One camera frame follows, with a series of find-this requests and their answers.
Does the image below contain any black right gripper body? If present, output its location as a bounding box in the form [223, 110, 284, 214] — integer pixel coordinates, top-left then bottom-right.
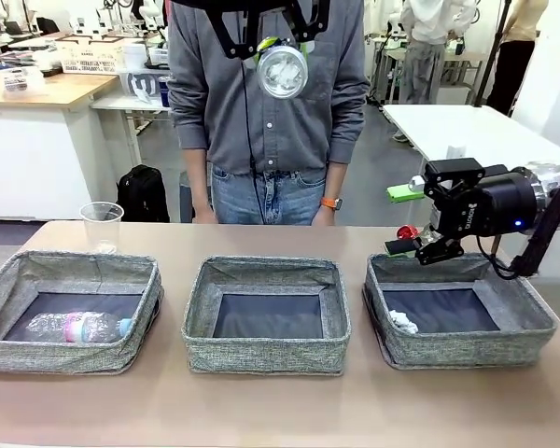
[423, 157, 540, 234]

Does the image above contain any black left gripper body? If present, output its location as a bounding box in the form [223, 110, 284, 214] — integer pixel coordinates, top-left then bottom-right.
[170, 0, 295, 15]

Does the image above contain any crushed dark soda can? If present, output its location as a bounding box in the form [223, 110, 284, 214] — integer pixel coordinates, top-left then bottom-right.
[256, 35, 309, 100]

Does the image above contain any white paper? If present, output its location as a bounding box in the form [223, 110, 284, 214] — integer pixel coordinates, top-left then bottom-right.
[389, 309, 420, 334]

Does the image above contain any clear plastic cup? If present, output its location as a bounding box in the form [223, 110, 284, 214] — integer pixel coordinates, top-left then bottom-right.
[79, 201, 125, 256]

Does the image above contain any crushed clear water bottle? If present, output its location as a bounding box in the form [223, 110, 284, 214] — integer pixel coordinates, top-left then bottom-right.
[25, 311, 134, 344]

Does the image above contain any person's left forearm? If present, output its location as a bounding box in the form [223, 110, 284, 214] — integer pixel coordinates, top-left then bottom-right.
[324, 92, 371, 206]

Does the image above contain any person's right forearm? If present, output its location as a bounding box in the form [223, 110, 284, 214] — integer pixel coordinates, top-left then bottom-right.
[176, 120, 215, 211]

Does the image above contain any person's left hand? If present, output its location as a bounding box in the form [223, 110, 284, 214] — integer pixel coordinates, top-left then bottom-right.
[313, 207, 340, 227]

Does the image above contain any white folding table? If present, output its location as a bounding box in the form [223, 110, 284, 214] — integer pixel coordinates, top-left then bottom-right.
[382, 105, 560, 225]

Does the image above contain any person in grey shirt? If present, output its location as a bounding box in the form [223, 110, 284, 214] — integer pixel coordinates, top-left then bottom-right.
[166, 0, 371, 228]

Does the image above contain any clear printed storage bin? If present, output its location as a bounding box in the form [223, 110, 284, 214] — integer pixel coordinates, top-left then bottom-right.
[125, 69, 162, 98]

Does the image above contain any grey fabric basket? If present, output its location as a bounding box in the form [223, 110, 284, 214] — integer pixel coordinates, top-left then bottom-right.
[0, 250, 164, 376]
[181, 255, 353, 377]
[362, 253, 559, 371]

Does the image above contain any white bucket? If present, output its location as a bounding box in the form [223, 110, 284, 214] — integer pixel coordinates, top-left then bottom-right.
[122, 42, 149, 71]

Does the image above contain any background person in white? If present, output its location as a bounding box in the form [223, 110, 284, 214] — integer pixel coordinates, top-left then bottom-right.
[399, 0, 477, 106]

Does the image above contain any small white background table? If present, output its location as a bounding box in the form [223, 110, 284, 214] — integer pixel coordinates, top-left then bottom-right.
[91, 88, 174, 164]

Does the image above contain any background metal workbench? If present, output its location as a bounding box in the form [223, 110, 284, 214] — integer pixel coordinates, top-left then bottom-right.
[375, 35, 491, 107]

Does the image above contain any white printed crate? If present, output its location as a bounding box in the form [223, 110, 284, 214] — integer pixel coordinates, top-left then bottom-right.
[55, 36, 125, 75]

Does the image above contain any black tripod pole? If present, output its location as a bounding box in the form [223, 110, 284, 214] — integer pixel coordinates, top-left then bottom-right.
[475, 0, 517, 108]

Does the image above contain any grey plastic stool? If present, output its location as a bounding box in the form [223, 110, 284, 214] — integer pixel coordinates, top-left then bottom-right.
[179, 171, 197, 223]

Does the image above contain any background person in beige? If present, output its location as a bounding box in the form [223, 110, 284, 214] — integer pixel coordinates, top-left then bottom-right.
[487, 0, 550, 116]

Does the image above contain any small labelled box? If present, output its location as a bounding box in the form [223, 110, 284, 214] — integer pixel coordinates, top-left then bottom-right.
[2, 67, 46, 93]

